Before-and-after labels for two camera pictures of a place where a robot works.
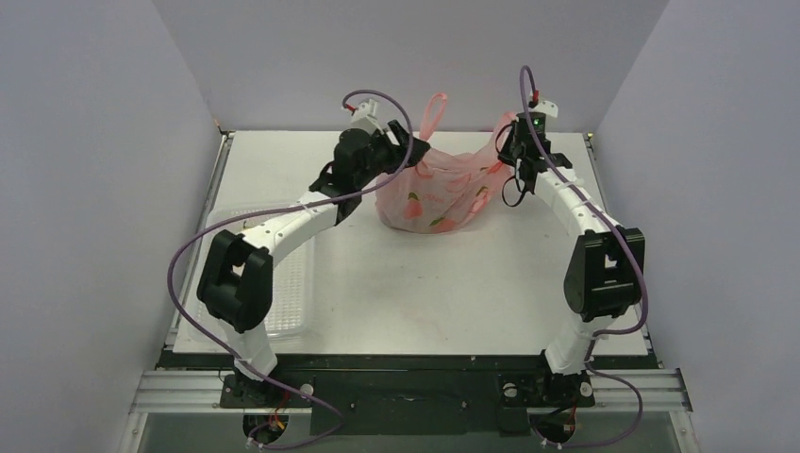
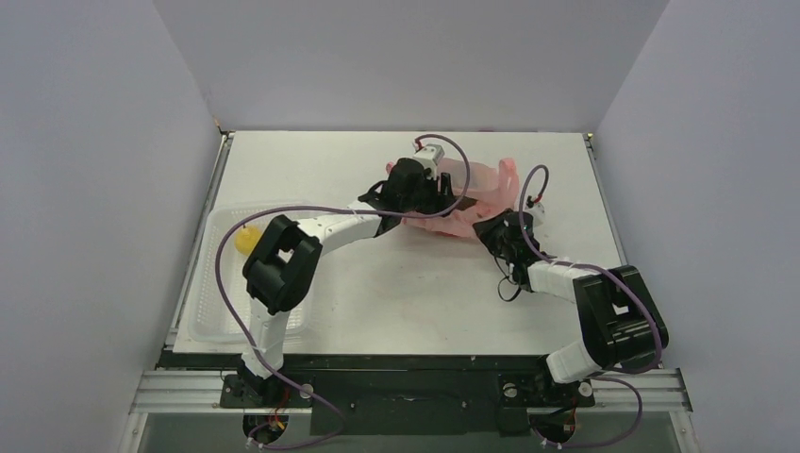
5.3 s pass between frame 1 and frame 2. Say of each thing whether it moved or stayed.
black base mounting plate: stayed
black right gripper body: moved
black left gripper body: moved
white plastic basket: stayed
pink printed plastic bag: moved
